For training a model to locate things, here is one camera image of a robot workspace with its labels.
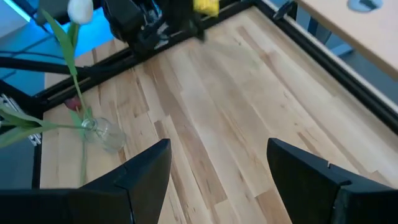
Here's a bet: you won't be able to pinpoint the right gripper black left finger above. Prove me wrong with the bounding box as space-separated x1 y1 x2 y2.
0 138 173 224

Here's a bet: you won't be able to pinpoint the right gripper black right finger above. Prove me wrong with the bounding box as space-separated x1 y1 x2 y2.
266 137 398 224

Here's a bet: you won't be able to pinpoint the dark red artificial tulip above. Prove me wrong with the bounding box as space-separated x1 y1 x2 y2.
63 95 94 186

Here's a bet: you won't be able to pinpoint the clear glass vase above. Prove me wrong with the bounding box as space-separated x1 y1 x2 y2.
81 116 127 153

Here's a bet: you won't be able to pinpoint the yellow tape tag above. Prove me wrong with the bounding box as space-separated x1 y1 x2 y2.
192 0 220 18

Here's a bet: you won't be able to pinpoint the black table clamp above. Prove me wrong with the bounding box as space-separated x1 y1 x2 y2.
272 0 296 22

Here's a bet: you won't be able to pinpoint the light wooden desk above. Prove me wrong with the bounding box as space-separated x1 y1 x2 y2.
295 0 398 82

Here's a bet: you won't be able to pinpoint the black aluminium profile frame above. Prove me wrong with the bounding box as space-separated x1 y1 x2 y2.
0 0 398 190

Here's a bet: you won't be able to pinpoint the silver metal bracket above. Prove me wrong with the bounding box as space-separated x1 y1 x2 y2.
0 93 43 147

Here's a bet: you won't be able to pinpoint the grey round cable grommet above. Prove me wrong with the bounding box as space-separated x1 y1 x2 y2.
347 0 384 13

